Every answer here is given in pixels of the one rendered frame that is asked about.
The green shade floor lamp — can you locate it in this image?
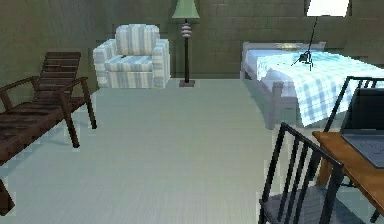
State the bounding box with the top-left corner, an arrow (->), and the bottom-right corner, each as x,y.
171,0 -> 201,88

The blue white striped armchair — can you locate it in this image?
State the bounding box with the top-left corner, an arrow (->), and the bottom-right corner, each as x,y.
92,23 -> 171,90

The grey bed with checked blanket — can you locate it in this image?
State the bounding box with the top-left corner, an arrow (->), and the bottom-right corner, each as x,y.
241,41 -> 384,131

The black slatted metal chair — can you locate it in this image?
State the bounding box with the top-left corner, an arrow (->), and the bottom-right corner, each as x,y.
323,75 -> 384,133
258,121 -> 366,224

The dark brown wooden lounge chair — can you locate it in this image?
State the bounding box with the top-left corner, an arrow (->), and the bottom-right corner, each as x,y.
0,51 -> 98,217

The white shade black tripod lamp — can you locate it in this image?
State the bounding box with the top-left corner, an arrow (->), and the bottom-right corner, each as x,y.
290,0 -> 351,72

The brown wooden table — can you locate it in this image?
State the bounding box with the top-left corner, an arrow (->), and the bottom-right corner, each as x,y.
312,130 -> 384,223

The dark grey laptop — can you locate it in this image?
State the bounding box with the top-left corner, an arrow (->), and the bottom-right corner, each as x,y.
339,87 -> 384,170

